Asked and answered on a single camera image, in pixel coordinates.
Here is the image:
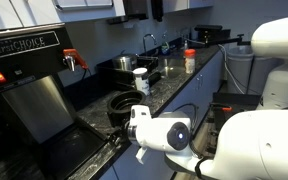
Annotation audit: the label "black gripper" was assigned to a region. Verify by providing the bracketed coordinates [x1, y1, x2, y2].
[113, 122, 129, 142]

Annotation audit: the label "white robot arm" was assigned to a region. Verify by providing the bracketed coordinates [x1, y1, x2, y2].
[128, 17, 288, 180]

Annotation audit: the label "black commercial coffee maker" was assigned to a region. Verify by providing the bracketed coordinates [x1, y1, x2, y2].
[0, 22, 110, 180]

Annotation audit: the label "white cylindrical canister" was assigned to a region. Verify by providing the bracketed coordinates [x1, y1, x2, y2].
[133, 68, 150, 95]

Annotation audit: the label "stainless steel pot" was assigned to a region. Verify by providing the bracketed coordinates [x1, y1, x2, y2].
[112, 54, 137, 71]

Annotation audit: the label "stainless steel sink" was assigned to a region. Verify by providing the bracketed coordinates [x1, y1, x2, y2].
[158, 58, 185, 79]

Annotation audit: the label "orange hot water tap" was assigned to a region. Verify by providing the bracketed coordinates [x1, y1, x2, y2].
[63, 49, 88, 72]

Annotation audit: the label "green soap bottle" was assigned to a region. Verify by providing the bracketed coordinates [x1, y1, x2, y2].
[161, 32, 170, 55]

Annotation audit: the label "chrome sink faucet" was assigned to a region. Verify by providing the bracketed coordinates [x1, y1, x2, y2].
[142, 33, 158, 54]

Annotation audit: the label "upper orange black clamp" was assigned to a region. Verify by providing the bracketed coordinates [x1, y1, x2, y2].
[210, 103, 233, 112]

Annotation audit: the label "orange lid spice jar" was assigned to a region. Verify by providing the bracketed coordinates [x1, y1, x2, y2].
[184, 49, 196, 74]

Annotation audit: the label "black paper towel dispenser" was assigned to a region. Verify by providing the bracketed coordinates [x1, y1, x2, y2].
[105, 0, 165, 25]

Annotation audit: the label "white plastic bucket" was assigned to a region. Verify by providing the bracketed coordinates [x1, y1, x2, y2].
[226, 46, 259, 95]

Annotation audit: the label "white upper cabinets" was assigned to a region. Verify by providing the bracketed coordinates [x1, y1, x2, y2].
[0, 0, 215, 30]

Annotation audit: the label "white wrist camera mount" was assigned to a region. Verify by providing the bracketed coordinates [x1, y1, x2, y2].
[127, 105, 151, 164]

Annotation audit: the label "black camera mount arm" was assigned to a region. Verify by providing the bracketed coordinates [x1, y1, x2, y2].
[184, 25, 251, 48]

